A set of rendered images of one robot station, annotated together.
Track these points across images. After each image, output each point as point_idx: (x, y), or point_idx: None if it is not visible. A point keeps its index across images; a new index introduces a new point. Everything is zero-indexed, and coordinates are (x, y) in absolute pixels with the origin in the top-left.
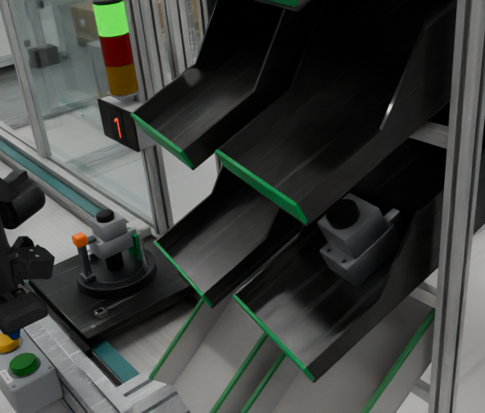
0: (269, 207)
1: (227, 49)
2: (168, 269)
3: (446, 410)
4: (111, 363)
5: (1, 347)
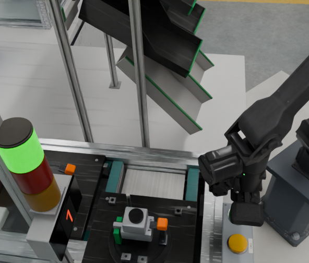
0: (148, 34)
1: None
2: (113, 217)
3: None
4: (194, 188)
5: (243, 237)
